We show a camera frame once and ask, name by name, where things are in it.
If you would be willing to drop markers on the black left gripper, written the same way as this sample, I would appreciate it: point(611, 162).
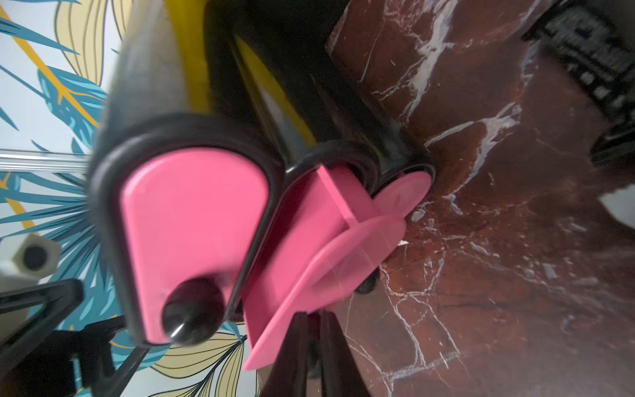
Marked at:
point(35, 361)

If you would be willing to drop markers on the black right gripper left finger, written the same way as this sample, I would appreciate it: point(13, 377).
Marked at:
point(288, 377)

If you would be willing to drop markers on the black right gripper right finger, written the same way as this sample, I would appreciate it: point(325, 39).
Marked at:
point(340, 375)

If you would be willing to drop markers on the pink bottom drawer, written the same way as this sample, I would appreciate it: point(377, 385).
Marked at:
point(401, 196)

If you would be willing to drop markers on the black drawer cabinet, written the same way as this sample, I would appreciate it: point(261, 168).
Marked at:
point(239, 77)

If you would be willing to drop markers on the black cookie packet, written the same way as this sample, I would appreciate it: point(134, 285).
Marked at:
point(616, 144)
point(593, 52)

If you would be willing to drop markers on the clear snack bag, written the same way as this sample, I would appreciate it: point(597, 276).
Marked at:
point(620, 204)

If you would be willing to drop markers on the black bottom drawer knob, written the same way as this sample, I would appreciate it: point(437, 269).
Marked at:
point(370, 283)

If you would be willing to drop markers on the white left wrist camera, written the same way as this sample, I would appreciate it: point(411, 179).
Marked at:
point(26, 260)

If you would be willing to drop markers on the aluminium left corner post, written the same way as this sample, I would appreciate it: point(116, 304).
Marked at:
point(28, 161)

